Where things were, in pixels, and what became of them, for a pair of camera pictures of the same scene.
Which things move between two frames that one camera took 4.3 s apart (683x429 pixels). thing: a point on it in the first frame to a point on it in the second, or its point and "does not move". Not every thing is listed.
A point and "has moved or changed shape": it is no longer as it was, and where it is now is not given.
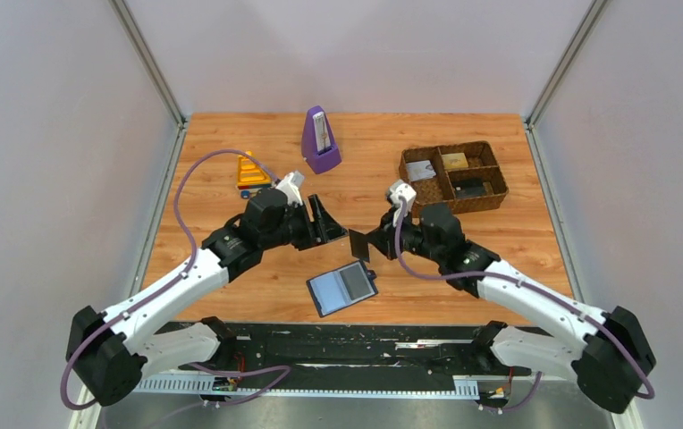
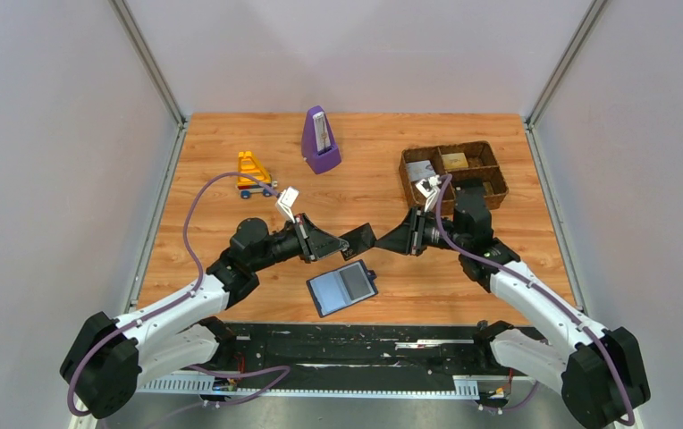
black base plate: [350, 357] does not move
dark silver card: [359, 245] has moved or changed shape
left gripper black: [325, 228] to [316, 243]
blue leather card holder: [341, 288] does not move
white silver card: [420, 170] does not move
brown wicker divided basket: [467, 176] does not move
